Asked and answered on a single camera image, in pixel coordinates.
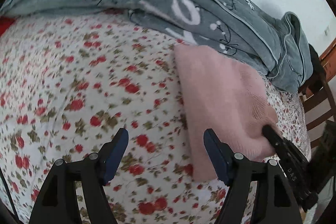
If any red pillow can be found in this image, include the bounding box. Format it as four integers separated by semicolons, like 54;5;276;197
0;17;16;36

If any pink knit sweater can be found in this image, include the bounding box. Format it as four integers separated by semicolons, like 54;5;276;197
174;44;283;183

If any wooden door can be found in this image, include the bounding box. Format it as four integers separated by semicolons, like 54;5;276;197
319;38;336;71

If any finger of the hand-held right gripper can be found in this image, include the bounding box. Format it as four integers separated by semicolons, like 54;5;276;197
262;125;286;148

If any dark cloth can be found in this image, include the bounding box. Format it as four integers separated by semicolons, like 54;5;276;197
308;43;324;75

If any floral bed sheet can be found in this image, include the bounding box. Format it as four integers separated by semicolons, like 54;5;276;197
0;9;313;224

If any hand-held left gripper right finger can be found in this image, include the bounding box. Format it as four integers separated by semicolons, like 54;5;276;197
203;128;301;224

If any wooden bed frame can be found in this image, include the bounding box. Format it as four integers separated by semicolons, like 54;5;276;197
298;56;336;161

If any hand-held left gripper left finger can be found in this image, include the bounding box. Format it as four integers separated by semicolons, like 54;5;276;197
29;128;130;224

